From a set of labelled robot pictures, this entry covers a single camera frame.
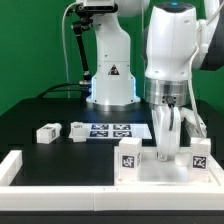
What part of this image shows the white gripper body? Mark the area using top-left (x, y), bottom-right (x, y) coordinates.
top-left (152, 105), bottom-right (196, 156)

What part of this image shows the white square table top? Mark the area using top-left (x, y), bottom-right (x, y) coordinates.
top-left (114, 147), bottom-right (224, 186)

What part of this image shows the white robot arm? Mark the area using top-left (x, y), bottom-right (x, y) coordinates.
top-left (73, 0), bottom-right (224, 161)

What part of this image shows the white sheet with tag markers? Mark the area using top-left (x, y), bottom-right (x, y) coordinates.
top-left (68, 123), bottom-right (153, 141)

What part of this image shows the white U-shaped obstacle fence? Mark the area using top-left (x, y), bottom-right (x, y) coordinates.
top-left (0, 150), bottom-right (224, 211)

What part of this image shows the black cable bundle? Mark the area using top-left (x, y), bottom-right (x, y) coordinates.
top-left (36, 81), bottom-right (92, 99)

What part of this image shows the white hanging cable left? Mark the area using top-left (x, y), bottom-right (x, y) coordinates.
top-left (61, 2), bottom-right (76, 99)

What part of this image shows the grey camera on mount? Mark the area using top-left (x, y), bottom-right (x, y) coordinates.
top-left (83, 0), bottom-right (115, 10)

